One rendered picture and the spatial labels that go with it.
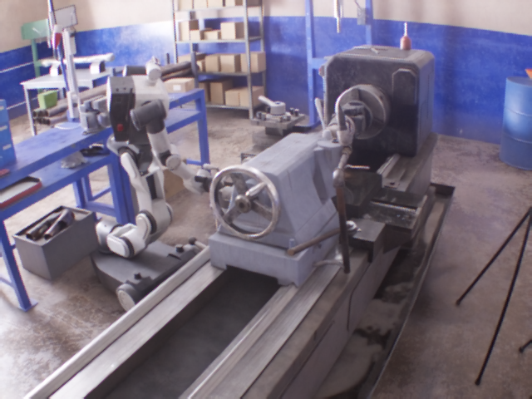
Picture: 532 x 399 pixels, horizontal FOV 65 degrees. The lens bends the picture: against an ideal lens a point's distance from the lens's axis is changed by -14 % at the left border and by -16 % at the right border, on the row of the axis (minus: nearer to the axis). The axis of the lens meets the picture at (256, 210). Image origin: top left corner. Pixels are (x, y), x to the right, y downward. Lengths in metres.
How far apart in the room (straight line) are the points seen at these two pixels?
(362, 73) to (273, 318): 1.46
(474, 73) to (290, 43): 2.37
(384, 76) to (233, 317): 1.42
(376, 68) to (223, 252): 1.30
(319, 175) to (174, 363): 0.76
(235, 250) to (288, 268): 0.18
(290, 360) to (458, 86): 4.81
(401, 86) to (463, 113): 3.47
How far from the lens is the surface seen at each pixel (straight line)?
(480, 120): 5.76
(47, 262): 3.25
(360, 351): 1.86
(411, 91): 2.32
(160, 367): 1.37
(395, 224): 1.72
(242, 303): 1.58
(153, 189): 2.60
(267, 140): 1.98
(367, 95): 2.22
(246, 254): 1.46
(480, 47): 5.61
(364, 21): 5.24
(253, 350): 1.23
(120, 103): 2.28
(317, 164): 1.59
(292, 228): 1.41
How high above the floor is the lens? 1.67
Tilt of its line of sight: 26 degrees down
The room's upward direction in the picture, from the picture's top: 3 degrees counter-clockwise
